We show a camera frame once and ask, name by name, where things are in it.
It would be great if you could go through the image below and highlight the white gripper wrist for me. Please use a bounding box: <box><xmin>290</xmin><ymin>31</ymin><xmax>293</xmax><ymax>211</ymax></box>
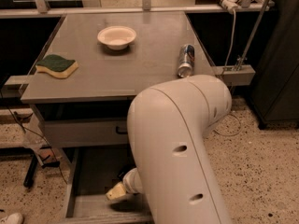
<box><xmin>106</xmin><ymin>168</ymin><xmax>143</xmax><ymax>200</ymax></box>

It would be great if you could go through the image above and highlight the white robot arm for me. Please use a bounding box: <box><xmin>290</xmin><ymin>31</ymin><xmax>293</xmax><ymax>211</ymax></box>
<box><xmin>107</xmin><ymin>75</ymin><xmax>233</xmax><ymax>224</ymax></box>

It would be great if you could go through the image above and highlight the open grey middle drawer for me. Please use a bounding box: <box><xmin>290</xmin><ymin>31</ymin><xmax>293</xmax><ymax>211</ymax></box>
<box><xmin>59</xmin><ymin>145</ymin><xmax>153</xmax><ymax>224</ymax></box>

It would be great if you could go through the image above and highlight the closed grey upper drawer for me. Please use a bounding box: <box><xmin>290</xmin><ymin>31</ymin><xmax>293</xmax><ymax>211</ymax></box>
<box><xmin>39</xmin><ymin>118</ymin><xmax>128</xmax><ymax>147</ymax></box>

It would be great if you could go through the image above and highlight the grey cabinet counter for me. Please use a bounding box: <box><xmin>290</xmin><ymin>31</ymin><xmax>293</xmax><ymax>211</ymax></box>
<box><xmin>21</xmin><ymin>12</ymin><xmax>213</xmax><ymax>104</ymax></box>

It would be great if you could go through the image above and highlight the black clamp tool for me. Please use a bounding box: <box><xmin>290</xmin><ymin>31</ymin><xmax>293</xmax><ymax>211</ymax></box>
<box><xmin>23</xmin><ymin>147</ymin><xmax>60</xmax><ymax>189</ymax></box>

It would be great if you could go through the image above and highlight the white shoe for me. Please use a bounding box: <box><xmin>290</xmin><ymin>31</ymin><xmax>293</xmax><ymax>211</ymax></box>
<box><xmin>0</xmin><ymin>213</ymin><xmax>24</xmax><ymax>224</ymax></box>

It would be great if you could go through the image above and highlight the green yellow sponge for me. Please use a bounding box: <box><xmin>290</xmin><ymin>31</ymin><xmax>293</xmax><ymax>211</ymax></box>
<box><xmin>36</xmin><ymin>54</ymin><xmax>78</xmax><ymax>79</ymax></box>

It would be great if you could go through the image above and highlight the white paper bowl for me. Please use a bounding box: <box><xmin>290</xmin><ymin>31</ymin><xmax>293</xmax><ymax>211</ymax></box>
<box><xmin>97</xmin><ymin>26</ymin><xmax>136</xmax><ymax>50</ymax></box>

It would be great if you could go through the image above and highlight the silver blue drink can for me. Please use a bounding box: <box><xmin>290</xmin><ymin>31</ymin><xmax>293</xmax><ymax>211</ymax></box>
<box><xmin>178</xmin><ymin>44</ymin><xmax>194</xmax><ymax>78</ymax></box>

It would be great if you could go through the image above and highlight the dark cabinet at right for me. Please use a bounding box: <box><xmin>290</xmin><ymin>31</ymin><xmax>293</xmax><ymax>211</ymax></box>
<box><xmin>249</xmin><ymin>0</ymin><xmax>299</xmax><ymax>129</ymax></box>

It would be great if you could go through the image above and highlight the metal diagonal rod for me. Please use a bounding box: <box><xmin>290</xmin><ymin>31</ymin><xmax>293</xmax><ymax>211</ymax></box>
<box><xmin>234</xmin><ymin>0</ymin><xmax>270</xmax><ymax>71</ymax></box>

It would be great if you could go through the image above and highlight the black drawer handle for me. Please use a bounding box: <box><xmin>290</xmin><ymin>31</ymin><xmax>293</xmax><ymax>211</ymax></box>
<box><xmin>115</xmin><ymin>126</ymin><xmax>128</xmax><ymax>134</ymax></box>

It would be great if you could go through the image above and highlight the grey side bracket block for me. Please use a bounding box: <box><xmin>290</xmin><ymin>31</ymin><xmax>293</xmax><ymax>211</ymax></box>
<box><xmin>212</xmin><ymin>65</ymin><xmax>255</xmax><ymax>86</ymax></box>

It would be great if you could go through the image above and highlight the white power cable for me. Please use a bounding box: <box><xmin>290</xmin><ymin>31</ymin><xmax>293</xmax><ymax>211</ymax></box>
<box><xmin>210</xmin><ymin>8</ymin><xmax>243</xmax><ymax>138</ymax></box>

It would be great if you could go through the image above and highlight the grey back rail shelf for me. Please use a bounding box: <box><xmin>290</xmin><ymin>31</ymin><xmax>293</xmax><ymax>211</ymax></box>
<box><xmin>0</xmin><ymin>3</ymin><xmax>277</xmax><ymax>20</ymax></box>

